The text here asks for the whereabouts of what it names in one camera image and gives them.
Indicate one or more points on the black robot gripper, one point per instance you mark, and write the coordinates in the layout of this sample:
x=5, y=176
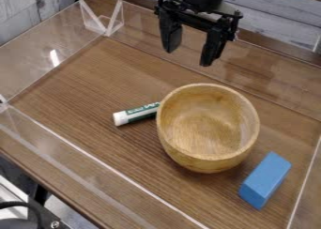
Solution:
x=205, y=15

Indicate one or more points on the blue rectangular block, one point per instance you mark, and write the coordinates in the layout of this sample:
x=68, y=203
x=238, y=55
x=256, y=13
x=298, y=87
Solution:
x=264, y=180

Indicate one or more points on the brown wooden bowl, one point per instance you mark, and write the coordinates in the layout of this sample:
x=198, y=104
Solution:
x=207, y=126

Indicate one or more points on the white green tube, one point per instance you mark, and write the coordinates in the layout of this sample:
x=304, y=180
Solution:
x=135, y=114

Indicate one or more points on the clear acrylic barrier wall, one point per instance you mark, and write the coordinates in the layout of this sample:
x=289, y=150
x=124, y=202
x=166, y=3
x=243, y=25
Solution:
x=108, y=197

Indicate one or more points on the black metal bracket with bolt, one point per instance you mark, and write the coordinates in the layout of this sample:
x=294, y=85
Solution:
x=50, y=220

